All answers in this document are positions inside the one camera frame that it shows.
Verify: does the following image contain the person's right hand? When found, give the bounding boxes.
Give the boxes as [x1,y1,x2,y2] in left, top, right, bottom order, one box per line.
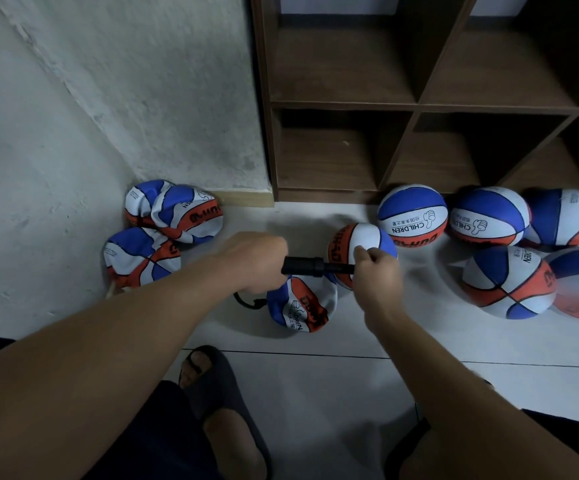
[351,245,407,333]

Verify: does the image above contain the black sandal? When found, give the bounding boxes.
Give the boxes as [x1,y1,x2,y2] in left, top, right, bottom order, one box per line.
[176,345,275,480]
[383,415,433,480]

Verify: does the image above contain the brown wooden cubby shelf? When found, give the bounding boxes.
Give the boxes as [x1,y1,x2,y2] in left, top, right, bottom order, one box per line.
[250,0,579,208]

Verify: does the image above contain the person's right forearm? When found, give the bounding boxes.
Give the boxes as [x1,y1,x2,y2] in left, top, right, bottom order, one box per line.
[369,307,579,480]

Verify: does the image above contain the person's left forearm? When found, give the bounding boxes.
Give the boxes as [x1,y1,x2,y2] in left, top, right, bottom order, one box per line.
[0,265,243,480]

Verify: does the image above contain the person's left foot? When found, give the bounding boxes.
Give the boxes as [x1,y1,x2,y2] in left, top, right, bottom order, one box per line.
[180,351,268,480]

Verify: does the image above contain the black hand pump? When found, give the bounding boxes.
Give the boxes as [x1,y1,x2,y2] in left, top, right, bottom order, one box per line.
[232,255,357,312]

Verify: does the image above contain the person's left hand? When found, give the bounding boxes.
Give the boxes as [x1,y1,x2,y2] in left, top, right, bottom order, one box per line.
[212,231,291,297]

